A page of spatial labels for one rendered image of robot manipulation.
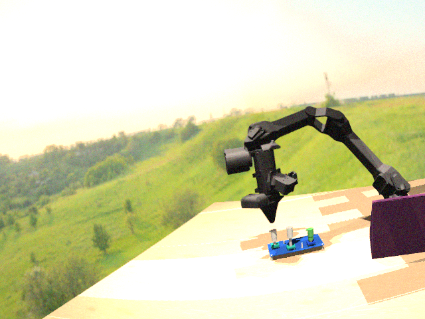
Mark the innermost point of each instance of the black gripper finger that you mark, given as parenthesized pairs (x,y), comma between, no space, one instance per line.
(268,211)
(276,205)

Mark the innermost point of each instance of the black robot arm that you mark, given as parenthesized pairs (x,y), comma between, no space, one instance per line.
(260,144)

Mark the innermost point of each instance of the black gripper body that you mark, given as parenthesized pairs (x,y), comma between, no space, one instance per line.
(257,201)

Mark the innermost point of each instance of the blue circuit board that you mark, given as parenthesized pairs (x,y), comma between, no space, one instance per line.
(293,245)

